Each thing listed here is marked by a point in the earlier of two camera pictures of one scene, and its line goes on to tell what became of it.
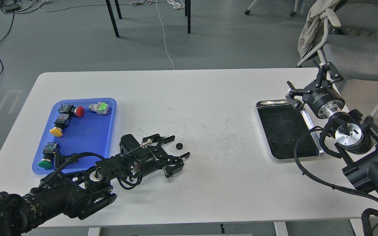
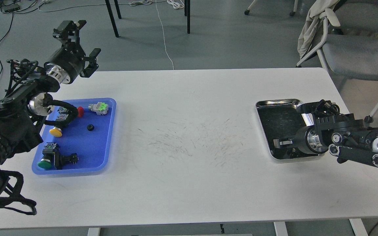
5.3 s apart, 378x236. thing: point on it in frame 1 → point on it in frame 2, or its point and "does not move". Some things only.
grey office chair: [358, 38] does not move
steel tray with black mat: [283, 124] does not move
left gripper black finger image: [174, 164] → [92, 65]
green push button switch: [46, 162] does not move
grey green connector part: [101, 108] does not move
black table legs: [187, 13] does not move
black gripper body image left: [148, 161] → [67, 63]
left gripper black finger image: [156, 139] → [68, 32]
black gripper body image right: [325, 101] → [309, 139]
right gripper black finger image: [294, 92] → [277, 143]
